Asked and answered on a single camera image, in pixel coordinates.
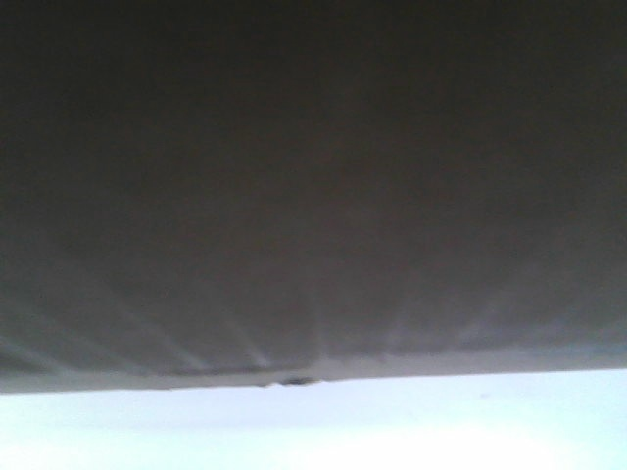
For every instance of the brown cardboard box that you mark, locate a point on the brown cardboard box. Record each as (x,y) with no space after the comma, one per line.
(246,193)

